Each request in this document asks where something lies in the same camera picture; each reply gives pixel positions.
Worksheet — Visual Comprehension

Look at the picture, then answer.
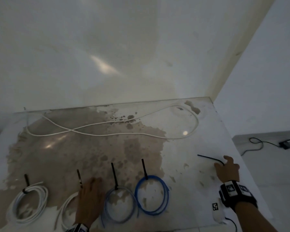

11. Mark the person's left hand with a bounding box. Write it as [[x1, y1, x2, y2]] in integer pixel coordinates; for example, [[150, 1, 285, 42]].
[[75, 177, 106, 227]]

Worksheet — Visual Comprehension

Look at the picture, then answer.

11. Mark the person's right hand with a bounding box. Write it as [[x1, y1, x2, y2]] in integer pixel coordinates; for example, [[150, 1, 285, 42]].
[[214, 156, 240, 183]]

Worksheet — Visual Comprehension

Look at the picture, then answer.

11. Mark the clear blue-striped cable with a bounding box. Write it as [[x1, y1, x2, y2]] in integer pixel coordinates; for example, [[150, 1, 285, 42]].
[[101, 186, 139, 227]]

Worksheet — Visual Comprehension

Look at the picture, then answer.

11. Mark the white cable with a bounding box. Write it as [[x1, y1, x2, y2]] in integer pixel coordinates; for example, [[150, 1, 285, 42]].
[[6, 181, 49, 226], [26, 105, 199, 140], [54, 190, 87, 231]]

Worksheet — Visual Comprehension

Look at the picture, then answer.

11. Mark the blue cable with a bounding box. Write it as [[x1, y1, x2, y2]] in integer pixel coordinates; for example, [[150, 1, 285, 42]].
[[134, 175, 170, 216]]

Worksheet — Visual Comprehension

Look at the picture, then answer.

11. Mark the person's right forearm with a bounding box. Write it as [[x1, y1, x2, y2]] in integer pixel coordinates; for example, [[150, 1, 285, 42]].
[[234, 203, 278, 232]]

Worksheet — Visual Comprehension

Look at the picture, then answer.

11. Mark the black power cord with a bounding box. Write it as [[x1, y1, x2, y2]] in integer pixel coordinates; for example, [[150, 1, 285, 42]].
[[240, 137, 281, 156]]

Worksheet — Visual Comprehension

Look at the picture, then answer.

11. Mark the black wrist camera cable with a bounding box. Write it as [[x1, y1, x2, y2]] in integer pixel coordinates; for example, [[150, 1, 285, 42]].
[[225, 217, 238, 232]]

